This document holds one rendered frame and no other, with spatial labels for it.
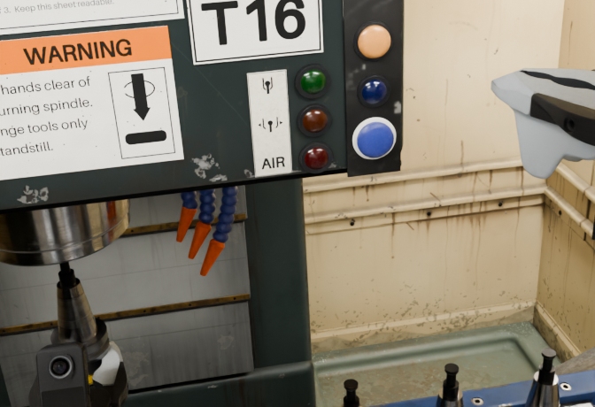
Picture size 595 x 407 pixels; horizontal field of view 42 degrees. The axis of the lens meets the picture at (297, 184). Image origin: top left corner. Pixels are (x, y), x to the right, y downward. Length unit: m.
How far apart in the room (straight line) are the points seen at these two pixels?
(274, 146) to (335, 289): 1.35
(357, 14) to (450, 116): 1.24
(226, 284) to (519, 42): 0.86
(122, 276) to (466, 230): 0.92
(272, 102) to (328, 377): 1.47
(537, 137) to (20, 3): 0.36
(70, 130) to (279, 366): 1.05
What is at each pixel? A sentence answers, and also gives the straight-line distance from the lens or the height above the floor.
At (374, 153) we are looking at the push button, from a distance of 0.63.
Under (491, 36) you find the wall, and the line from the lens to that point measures 1.80.
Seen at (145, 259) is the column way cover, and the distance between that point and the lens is 1.39.
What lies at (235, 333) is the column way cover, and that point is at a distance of 1.49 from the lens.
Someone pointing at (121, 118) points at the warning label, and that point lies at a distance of 0.60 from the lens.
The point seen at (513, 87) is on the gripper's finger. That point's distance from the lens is 0.50.
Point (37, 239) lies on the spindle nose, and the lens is 0.80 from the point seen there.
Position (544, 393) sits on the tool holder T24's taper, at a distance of 0.92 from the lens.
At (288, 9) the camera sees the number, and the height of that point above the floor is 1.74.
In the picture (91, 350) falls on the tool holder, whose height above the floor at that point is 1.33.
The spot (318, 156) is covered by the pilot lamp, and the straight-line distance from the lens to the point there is 0.62.
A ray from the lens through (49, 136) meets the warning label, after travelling 0.61.
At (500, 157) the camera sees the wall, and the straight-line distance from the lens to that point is 1.92.
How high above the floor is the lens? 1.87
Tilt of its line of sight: 25 degrees down
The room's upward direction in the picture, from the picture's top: 3 degrees counter-clockwise
